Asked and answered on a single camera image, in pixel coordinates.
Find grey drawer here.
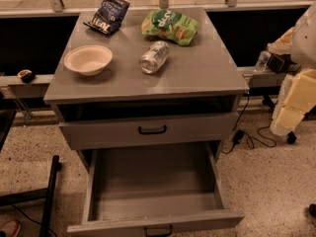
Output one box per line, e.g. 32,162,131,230
59,113,238,150
67,142,244,237

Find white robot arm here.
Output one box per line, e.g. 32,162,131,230
269,2,316,136

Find grey drawer cabinet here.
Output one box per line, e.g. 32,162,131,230
42,6,250,170

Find grey top drawer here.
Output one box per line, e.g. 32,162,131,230
59,113,238,150

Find clear silver can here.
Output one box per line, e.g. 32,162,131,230
139,40,169,74

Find white paper bowl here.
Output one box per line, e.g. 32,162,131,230
63,45,113,76

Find green snack bag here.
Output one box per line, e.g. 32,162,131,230
141,9,198,46

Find dark blue chip bag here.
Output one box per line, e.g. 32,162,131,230
84,0,130,35

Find clear water bottle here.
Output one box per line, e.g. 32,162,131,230
255,50,272,72

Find small black box speaker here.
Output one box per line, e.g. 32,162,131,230
268,54,291,74

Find black tape measure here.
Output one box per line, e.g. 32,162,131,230
18,69,36,83

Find black stand leg with wheel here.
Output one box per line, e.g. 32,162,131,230
262,95,297,144

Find red white shoe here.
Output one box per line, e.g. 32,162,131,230
0,219,21,237

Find black power adapter with cable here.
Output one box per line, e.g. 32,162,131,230
223,96,277,155

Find black metal frame left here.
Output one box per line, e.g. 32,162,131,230
0,110,61,237

